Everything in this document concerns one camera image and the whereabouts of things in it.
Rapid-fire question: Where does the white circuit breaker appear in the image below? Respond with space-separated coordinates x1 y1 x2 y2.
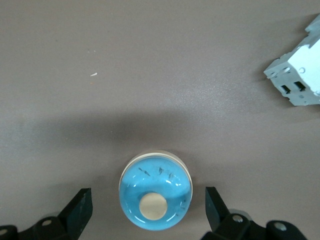
263 13 320 107

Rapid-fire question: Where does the brown table cover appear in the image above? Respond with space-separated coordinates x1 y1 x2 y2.
0 0 320 240

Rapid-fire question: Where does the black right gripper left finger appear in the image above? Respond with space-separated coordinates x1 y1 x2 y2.
18 187 94 240

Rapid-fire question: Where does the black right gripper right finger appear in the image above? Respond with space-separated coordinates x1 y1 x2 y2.
201 186 266 240

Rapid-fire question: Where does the blue dome call bell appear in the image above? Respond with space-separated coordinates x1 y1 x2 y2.
118 149 194 230

